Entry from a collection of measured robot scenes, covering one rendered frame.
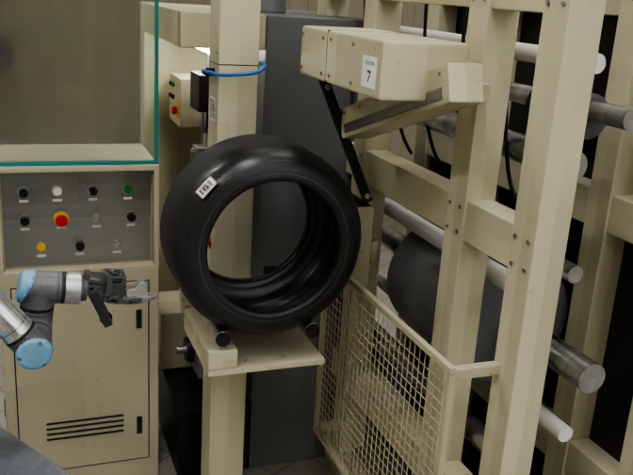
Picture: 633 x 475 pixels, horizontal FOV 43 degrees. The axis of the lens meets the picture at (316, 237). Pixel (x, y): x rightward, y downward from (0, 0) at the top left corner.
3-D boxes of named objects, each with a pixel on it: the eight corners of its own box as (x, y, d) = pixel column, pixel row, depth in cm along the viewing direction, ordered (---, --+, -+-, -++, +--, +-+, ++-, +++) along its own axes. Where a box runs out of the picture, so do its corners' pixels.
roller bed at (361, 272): (309, 272, 293) (314, 193, 284) (346, 270, 298) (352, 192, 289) (328, 291, 275) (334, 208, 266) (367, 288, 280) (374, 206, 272)
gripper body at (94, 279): (129, 278, 224) (85, 275, 219) (125, 306, 226) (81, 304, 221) (125, 269, 230) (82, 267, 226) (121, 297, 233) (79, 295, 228)
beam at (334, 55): (297, 73, 254) (300, 24, 250) (370, 75, 263) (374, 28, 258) (376, 101, 200) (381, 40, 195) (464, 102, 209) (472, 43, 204)
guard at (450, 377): (312, 430, 302) (324, 255, 282) (316, 429, 303) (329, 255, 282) (422, 596, 222) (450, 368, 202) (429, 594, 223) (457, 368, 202)
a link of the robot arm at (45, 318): (14, 355, 216) (18, 313, 213) (15, 336, 227) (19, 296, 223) (51, 356, 220) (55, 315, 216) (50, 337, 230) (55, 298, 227)
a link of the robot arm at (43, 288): (15, 296, 223) (18, 263, 220) (61, 298, 227) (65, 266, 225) (15, 310, 214) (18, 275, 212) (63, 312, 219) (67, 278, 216)
